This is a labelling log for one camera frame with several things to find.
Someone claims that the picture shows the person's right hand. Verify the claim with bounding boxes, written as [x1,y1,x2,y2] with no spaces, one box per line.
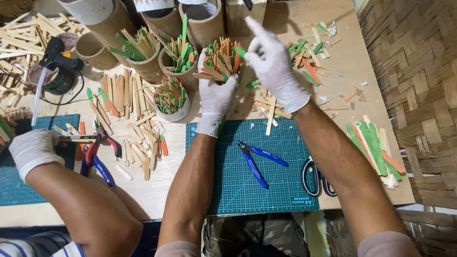
[244,16,310,114]

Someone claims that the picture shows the person's left hand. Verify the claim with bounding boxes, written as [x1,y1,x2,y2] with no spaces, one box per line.
[194,47,239,138]

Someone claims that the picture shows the tube studded with painted sticks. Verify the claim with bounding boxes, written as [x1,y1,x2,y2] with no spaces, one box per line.
[194,37,245,85]

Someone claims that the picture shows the scattered painted stick offcuts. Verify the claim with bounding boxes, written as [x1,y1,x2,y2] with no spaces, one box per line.
[285,21,343,87]

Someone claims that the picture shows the small heap of plain sticks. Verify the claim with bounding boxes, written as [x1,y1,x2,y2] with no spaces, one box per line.
[246,79,293,136]

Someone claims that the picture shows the white tube with painted sticks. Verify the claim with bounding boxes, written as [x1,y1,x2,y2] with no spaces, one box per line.
[154,76,191,123]

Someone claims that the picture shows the cardboard tube with mixed sticks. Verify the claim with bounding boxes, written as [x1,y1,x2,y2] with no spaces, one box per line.
[158,14,199,93]

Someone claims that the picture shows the plain wooden box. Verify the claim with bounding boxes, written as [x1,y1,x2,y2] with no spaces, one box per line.
[226,0,268,37]

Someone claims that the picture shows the blue flush cutter pliers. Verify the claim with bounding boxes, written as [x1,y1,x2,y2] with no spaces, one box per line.
[80,154,116,188]
[237,141,289,190]

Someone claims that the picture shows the heap of cut stick pieces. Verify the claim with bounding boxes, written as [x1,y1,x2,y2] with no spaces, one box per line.
[114,114,169,181]

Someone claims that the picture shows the wide empty cardboard tube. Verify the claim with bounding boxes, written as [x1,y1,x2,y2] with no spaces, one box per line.
[178,0,226,49]

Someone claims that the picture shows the green cutting mat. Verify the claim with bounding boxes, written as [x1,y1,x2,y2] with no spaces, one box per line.
[186,119,321,215]
[0,114,81,207]

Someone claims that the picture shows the cardboard tube with green sticks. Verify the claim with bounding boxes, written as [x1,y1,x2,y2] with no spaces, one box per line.
[109,27,165,85]

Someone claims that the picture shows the row of brown sticks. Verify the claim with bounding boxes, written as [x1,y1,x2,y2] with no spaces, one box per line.
[87,69,158,121]

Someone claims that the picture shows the cardboard tube with white band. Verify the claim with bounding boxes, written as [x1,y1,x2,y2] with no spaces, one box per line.
[134,0,183,40]

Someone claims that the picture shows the black scissors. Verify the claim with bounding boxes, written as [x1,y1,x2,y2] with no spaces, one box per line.
[301,157,337,198]

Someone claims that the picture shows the pile of long painted sticks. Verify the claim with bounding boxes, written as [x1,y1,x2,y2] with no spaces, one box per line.
[345,115,406,190]

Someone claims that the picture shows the short empty cardboard tube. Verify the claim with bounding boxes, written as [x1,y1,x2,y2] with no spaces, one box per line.
[74,32,119,71]

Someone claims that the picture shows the orange painted stick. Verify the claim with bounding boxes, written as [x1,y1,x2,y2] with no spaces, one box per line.
[75,121,86,162]

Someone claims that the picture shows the person's camouflage trousers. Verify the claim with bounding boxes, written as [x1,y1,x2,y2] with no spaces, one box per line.
[203,212,310,257]

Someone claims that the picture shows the plain wooden stick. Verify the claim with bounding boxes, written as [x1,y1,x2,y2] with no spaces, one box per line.
[54,134,98,142]

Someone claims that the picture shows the clear tape roll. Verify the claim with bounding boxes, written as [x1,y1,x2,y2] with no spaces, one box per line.
[55,32,79,53]

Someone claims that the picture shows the dark tape roll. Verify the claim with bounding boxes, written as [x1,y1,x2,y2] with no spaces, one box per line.
[27,64,76,96]

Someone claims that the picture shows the black glue gun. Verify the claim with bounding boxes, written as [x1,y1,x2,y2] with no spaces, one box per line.
[31,37,85,128]

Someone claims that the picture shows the heap of plain wooden sticks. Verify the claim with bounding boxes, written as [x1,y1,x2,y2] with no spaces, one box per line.
[0,12,88,118]

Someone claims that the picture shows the red handled pliers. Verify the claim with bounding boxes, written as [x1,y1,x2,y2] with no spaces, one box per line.
[84,121,123,168]

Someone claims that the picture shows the black glue gun cable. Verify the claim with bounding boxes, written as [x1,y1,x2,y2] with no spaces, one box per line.
[7,69,86,106]

